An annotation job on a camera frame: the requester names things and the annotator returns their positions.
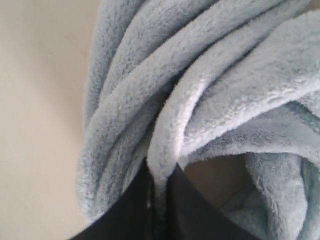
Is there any light blue fleece towel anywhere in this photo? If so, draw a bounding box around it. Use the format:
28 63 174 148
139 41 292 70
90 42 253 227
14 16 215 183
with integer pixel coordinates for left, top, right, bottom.
77 0 320 240

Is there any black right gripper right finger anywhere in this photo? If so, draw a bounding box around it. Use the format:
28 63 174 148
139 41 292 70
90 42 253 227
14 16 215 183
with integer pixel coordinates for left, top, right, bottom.
166 164 242 240

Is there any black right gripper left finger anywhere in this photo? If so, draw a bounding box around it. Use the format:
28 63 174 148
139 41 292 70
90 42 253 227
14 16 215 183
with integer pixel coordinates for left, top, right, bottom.
70 158 157 240

